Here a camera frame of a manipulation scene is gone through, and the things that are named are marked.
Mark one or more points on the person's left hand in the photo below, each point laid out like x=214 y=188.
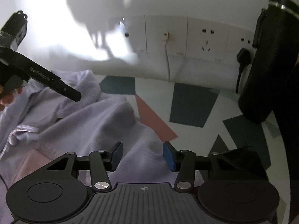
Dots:
x=5 y=100

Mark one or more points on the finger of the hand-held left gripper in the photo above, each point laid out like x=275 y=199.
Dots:
x=51 y=80

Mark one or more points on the black thermos bottle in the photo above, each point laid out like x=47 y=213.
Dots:
x=268 y=74

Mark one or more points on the black box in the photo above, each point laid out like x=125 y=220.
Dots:
x=289 y=133

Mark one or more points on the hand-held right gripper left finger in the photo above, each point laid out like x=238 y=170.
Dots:
x=116 y=155

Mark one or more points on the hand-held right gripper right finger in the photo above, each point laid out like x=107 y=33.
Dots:
x=169 y=156

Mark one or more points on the lavender fleece pajama top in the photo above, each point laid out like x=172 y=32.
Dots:
x=93 y=121

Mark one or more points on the white wall outlet panel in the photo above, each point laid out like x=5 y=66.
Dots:
x=208 y=35

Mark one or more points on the black plug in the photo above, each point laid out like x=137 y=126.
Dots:
x=244 y=57

